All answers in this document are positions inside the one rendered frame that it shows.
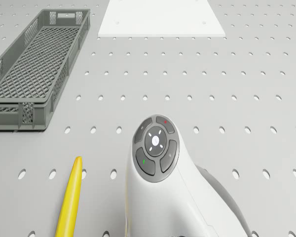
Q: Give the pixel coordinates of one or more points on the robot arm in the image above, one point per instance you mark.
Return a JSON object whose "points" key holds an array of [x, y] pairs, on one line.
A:
{"points": [[162, 197]]}

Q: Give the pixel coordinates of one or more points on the white board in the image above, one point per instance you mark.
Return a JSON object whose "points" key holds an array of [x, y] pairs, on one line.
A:
{"points": [[160, 19]]}

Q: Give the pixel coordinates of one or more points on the banana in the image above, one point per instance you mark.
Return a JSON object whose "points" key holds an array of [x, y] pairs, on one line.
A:
{"points": [[70, 197]]}

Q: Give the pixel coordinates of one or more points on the dark grey basket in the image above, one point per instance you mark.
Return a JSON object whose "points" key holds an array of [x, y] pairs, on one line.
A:
{"points": [[32, 74]]}

